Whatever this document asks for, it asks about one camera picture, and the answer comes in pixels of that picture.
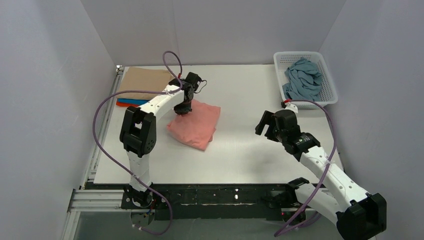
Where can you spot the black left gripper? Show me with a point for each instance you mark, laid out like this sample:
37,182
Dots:
182,109

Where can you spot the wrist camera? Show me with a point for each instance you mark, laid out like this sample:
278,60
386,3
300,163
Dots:
286,117
192,82

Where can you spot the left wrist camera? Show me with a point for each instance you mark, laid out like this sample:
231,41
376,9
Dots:
192,82

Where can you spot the aluminium frame rail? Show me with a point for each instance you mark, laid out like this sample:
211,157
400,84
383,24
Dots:
97,215

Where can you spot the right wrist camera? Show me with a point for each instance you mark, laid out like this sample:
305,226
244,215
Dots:
286,117

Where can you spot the white plastic basket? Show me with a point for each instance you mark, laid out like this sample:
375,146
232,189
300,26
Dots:
283,60

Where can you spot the teal crumpled t-shirt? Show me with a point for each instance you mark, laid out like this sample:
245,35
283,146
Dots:
304,81

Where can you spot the orange folded t-shirt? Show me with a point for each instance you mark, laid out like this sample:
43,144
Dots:
123,104

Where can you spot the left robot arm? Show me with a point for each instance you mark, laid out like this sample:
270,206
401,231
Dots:
139,132

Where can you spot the tan folded t-shirt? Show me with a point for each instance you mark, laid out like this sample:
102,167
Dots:
141,79

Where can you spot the blue folded t-shirt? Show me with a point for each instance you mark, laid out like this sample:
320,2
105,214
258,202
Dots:
132,101

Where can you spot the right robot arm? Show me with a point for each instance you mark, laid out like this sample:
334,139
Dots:
356,213

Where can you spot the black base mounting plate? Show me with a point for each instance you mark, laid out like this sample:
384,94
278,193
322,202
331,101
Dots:
272,202

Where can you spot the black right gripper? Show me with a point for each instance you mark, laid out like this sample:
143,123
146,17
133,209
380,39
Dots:
269,124

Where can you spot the pink t-shirt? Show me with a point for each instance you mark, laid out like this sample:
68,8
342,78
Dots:
196,128

